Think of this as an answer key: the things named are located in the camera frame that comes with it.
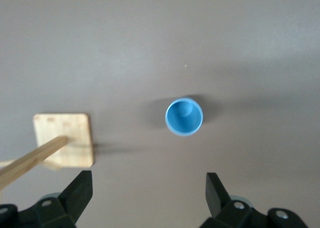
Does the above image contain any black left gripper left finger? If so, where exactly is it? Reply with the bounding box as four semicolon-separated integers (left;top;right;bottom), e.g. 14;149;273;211
0;170;94;228

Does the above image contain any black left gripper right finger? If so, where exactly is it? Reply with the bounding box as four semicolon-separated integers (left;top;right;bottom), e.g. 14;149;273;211
199;172;310;228

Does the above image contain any light blue plastic cup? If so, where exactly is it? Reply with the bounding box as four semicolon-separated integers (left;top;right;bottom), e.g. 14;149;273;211
164;97;204;137

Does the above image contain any wooden mug rack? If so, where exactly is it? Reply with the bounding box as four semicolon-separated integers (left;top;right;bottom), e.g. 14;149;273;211
0;112;96;196

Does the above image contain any brown table cloth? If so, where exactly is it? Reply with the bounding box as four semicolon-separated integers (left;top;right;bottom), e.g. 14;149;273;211
0;0;320;228

